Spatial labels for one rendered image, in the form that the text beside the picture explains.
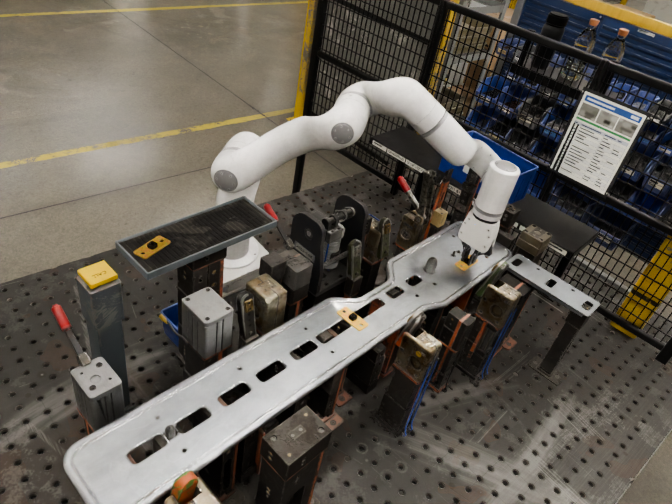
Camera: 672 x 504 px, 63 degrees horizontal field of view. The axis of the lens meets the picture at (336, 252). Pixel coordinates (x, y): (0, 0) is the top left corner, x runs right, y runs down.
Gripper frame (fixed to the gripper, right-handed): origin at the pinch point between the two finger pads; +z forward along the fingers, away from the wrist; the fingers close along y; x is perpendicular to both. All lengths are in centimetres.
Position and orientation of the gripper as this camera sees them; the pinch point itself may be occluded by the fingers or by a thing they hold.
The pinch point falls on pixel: (469, 256)
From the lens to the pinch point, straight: 170.7
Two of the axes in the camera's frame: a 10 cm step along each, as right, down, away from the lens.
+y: 7.0, 5.2, -4.8
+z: -1.6, 7.8, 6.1
